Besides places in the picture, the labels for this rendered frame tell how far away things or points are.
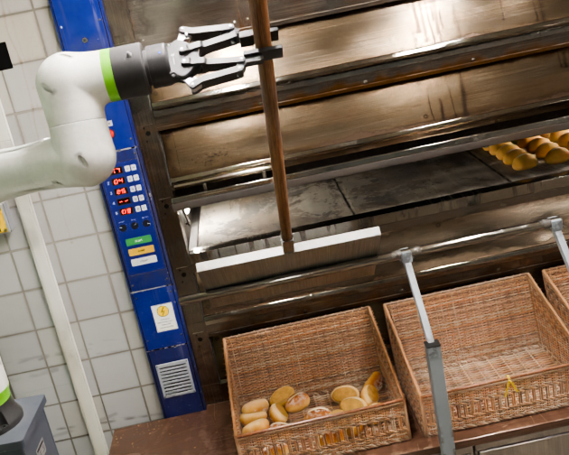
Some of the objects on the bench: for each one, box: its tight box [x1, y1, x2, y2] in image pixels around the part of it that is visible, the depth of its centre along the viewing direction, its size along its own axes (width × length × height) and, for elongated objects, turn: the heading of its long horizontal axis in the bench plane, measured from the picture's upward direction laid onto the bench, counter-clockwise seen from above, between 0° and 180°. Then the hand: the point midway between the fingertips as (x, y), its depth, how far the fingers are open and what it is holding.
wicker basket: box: [383, 273, 569, 438], centre depth 273 cm, size 49×56×28 cm
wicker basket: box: [222, 306, 412, 455], centre depth 272 cm, size 49×56×28 cm
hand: (261, 45), depth 141 cm, fingers closed on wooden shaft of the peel, 3 cm apart
